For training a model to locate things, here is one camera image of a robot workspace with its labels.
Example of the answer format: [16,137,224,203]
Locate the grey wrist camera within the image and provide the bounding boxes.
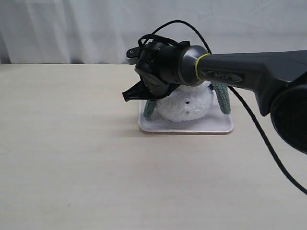
[125,46,141,65]

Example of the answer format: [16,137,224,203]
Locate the white plush snowman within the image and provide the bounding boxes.
[156,81,214,122]

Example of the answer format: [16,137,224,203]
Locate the white rectangular tray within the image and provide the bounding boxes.
[138,99,234,135]

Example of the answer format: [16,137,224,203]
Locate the green knitted scarf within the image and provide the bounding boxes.
[143,81,231,119]

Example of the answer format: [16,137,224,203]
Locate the black camera cable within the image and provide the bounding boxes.
[138,20,307,195]

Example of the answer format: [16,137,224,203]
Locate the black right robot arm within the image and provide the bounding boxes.
[123,40,307,153]

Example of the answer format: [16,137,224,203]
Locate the white backdrop curtain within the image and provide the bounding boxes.
[0,0,307,64]

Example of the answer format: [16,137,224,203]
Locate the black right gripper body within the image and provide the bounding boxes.
[135,42,208,93]

